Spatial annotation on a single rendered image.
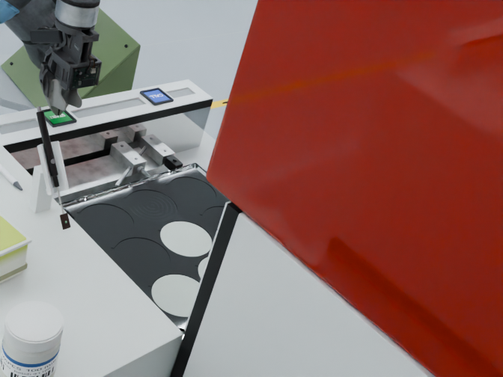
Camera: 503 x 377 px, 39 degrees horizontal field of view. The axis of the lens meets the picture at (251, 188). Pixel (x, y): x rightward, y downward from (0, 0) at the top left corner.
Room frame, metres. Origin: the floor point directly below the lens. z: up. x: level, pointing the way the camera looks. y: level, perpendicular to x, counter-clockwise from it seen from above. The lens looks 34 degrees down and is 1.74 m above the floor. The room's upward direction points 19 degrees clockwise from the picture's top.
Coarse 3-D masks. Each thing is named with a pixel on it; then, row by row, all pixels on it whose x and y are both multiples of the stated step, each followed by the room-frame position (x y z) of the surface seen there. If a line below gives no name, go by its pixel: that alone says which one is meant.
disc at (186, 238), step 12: (168, 228) 1.05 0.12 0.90; (180, 228) 1.06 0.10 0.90; (192, 228) 1.07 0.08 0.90; (168, 240) 1.01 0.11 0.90; (180, 240) 1.03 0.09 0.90; (192, 240) 1.04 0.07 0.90; (204, 240) 1.05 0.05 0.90; (180, 252) 0.99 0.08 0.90; (192, 252) 1.00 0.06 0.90; (204, 252) 1.02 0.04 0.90
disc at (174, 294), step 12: (168, 276) 0.92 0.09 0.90; (180, 276) 0.93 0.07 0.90; (156, 288) 0.88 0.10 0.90; (168, 288) 0.89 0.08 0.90; (180, 288) 0.90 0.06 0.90; (192, 288) 0.91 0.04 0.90; (156, 300) 0.86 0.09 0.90; (168, 300) 0.87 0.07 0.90; (180, 300) 0.87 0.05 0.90; (192, 300) 0.88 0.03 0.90; (168, 312) 0.84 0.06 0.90; (180, 312) 0.85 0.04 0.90
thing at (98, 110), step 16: (96, 96) 1.32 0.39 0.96; (112, 96) 1.34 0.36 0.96; (128, 96) 1.37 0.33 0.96; (176, 96) 1.45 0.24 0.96; (192, 96) 1.47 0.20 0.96; (208, 96) 1.49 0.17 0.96; (16, 112) 1.16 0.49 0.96; (32, 112) 1.18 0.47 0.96; (80, 112) 1.24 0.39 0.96; (96, 112) 1.27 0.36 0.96; (112, 112) 1.28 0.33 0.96; (128, 112) 1.30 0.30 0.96; (144, 112) 1.33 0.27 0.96; (0, 128) 1.10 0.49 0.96; (16, 128) 1.12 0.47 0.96; (32, 128) 1.13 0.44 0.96; (48, 128) 1.14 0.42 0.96; (64, 128) 1.16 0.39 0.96; (80, 128) 1.18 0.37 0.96
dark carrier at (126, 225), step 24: (192, 168) 1.27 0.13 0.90; (120, 192) 1.10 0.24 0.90; (144, 192) 1.13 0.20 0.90; (168, 192) 1.16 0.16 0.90; (192, 192) 1.19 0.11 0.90; (216, 192) 1.21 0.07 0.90; (72, 216) 0.99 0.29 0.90; (96, 216) 1.01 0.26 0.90; (120, 216) 1.03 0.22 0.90; (144, 216) 1.06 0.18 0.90; (168, 216) 1.08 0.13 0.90; (192, 216) 1.11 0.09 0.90; (216, 216) 1.13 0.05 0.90; (96, 240) 0.95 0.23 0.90; (120, 240) 0.97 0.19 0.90; (144, 240) 0.99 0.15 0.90; (120, 264) 0.91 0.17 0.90; (144, 264) 0.93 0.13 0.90; (168, 264) 0.95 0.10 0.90; (192, 264) 0.97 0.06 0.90; (144, 288) 0.87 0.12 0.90
